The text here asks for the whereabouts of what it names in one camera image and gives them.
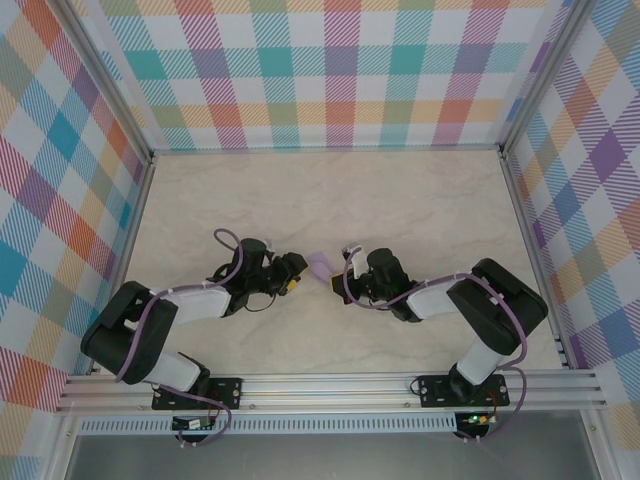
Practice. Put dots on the purple paper sheet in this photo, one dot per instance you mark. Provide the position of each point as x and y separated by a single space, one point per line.
320 265

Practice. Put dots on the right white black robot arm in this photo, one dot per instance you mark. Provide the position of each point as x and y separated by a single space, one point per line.
500 310

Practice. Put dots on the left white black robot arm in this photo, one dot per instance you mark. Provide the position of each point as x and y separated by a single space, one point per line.
125 340

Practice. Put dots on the grey metal shelf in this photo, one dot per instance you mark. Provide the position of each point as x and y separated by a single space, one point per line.
325 460

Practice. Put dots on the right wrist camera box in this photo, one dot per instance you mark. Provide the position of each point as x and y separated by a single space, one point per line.
356 260

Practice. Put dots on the long aluminium mounting rail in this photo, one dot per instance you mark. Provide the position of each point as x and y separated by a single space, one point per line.
325 395

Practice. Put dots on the thin table end rail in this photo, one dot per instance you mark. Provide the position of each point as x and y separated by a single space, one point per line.
325 148

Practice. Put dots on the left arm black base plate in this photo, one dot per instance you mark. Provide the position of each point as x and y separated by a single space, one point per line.
225 392

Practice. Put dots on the aluminium table side rail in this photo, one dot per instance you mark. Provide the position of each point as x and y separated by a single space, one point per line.
522 220
132 225

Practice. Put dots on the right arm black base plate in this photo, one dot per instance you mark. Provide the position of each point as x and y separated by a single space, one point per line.
435 392

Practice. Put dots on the aluminium frame post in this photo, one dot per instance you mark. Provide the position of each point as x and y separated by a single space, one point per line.
107 85
545 80

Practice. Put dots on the aluminium frame leg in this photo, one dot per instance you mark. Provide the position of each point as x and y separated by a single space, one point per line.
59 450
592 450

